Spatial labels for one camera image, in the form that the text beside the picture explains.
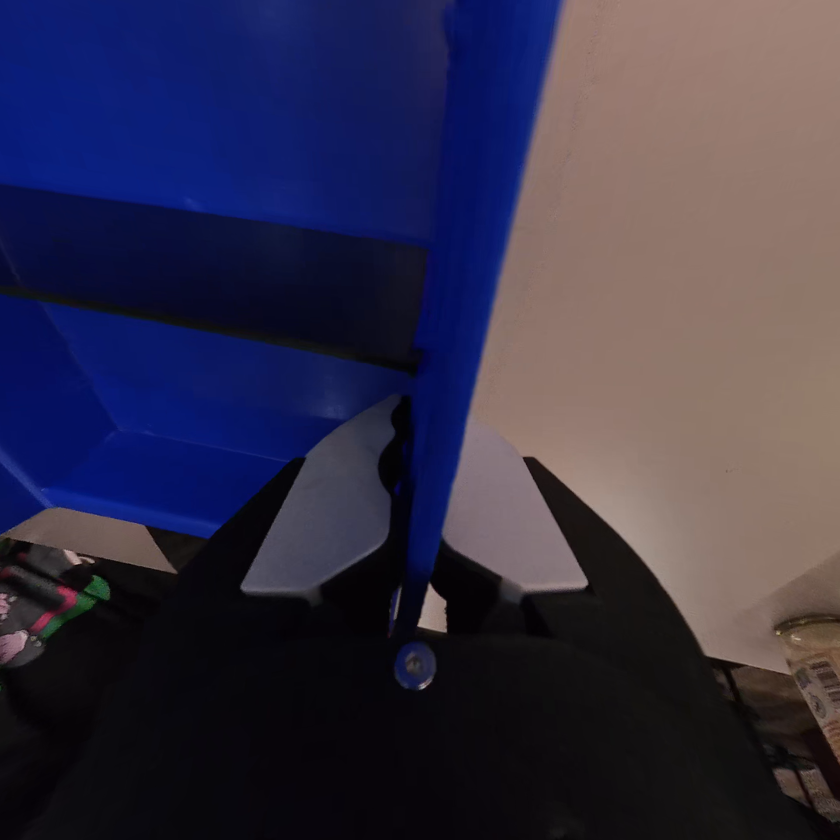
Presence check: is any blue plastic bin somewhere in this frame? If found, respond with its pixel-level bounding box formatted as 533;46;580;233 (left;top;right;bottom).
0;0;565;637

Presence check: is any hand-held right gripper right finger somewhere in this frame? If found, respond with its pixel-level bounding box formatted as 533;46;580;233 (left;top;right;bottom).
441;419;589;608

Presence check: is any black bin divider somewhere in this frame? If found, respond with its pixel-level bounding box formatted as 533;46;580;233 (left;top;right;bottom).
0;185;429;375

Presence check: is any glass jar white label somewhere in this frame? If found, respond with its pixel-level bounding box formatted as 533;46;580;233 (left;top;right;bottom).
774;613;840;762

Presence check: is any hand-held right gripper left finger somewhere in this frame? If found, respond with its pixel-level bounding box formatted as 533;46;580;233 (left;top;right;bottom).
241;394;412;608

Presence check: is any patterned pink green cloth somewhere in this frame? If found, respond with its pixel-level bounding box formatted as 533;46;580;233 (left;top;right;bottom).
0;538;111;670

